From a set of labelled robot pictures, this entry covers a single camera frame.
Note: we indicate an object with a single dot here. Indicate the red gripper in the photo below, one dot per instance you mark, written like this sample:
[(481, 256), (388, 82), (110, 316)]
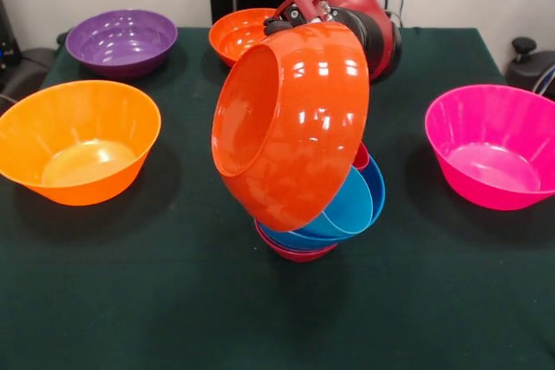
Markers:
[(310, 4)]

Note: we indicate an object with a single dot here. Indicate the orange plastic bowl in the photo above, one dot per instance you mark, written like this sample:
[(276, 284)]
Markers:
[(303, 127), (230, 36)]

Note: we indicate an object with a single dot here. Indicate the red plastic cup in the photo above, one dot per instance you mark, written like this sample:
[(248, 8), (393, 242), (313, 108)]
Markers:
[(362, 157)]

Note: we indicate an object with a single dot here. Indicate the opaque blue plastic bowl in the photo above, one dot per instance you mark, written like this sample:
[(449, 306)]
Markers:
[(377, 188)]

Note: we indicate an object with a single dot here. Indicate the blue plastic cup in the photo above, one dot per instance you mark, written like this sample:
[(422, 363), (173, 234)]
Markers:
[(351, 209)]

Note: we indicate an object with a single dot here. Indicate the small red plastic bowl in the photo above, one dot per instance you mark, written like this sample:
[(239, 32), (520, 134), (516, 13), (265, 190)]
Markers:
[(299, 256)]

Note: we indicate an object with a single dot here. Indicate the large pink plastic bowl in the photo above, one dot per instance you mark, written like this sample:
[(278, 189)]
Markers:
[(485, 127)]

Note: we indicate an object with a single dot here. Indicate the purple plastic bowl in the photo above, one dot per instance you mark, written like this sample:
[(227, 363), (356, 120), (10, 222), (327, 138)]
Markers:
[(143, 64)]

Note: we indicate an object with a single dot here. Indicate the large yellow-orange plastic bowl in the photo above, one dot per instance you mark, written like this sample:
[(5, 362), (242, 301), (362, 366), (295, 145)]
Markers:
[(78, 127)]

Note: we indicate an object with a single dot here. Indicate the black round equipment with knob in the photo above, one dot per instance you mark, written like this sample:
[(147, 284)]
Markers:
[(526, 71)]

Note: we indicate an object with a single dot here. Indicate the black equipment box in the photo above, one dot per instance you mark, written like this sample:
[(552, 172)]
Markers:
[(6, 49)]

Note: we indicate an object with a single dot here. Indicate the dark green tablecloth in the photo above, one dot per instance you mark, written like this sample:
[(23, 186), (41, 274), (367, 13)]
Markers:
[(433, 300)]

